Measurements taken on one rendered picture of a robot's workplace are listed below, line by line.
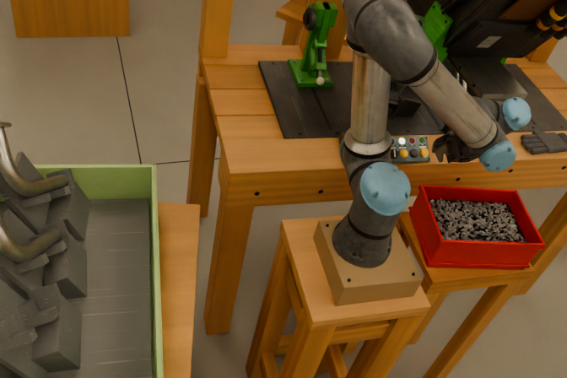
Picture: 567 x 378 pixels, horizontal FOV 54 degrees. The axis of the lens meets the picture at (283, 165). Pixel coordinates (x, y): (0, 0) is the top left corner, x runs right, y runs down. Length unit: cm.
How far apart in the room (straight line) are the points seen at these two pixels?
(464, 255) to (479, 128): 51
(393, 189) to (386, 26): 40
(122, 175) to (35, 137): 159
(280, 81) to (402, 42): 95
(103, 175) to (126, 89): 187
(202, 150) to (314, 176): 78
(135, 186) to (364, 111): 64
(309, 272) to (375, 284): 18
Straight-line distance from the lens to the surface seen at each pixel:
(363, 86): 125
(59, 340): 124
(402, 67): 107
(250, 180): 161
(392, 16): 107
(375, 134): 133
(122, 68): 351
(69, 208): 144
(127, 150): 295
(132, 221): 151
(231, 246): 184
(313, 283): 144
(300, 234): 153
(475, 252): 165
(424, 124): 196
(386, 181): 130
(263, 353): 202
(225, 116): 180
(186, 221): 159
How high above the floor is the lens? 200
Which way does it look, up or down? 43 degrees down
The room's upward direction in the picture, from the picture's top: 13 degrees clockwise
